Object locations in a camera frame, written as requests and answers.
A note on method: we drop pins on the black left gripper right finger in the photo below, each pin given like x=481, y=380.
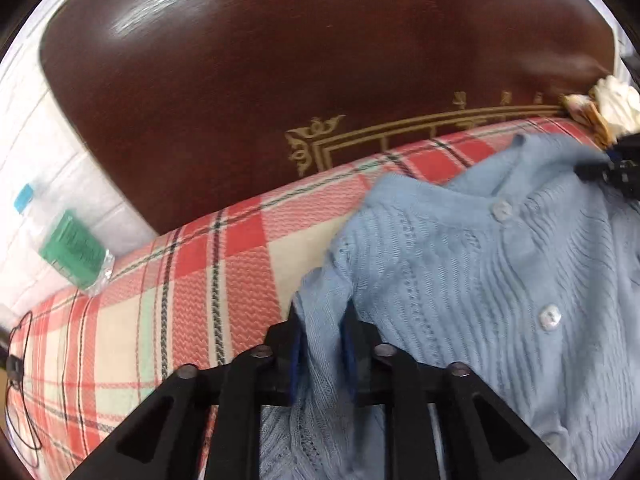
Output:
x=439, y=422

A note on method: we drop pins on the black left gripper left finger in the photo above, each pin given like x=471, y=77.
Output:
x=204, y=422

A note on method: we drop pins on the dark brown wooden headboard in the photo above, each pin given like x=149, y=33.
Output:
x=194, y=105

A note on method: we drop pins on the cream white garment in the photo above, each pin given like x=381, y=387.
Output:
x=609, y=111

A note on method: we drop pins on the green packet in plastic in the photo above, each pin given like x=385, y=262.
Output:
x=77, y=254

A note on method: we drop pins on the red plaid bed blanket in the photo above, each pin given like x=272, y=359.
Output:
x=200, y=294

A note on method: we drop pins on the light blue knit cardigan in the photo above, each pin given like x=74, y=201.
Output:
x=517, y=268

